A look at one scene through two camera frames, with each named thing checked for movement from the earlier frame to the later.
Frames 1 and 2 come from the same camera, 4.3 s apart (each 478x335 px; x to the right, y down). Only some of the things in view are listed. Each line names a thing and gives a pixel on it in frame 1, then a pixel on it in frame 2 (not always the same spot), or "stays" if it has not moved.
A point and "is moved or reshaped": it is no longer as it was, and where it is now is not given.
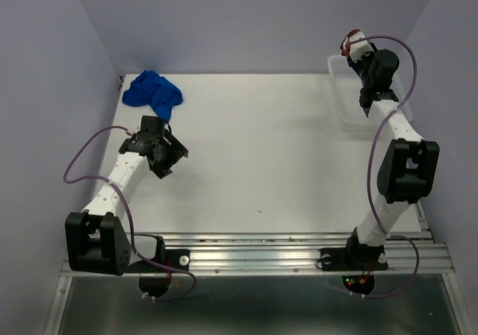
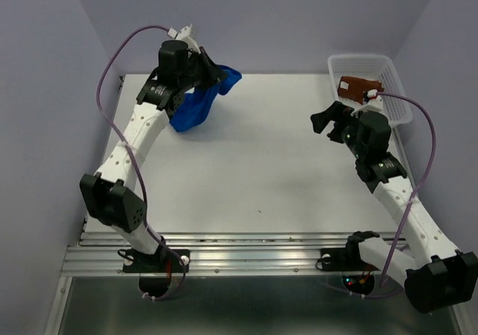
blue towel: [151, 89] is moved or reshaped
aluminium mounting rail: [293, 254] stays
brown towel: [345, 45] → [354, 87]
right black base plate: [355, 257] stays
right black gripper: [367, 56] → [336, 112]
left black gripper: [177, 151] → [213, 72]
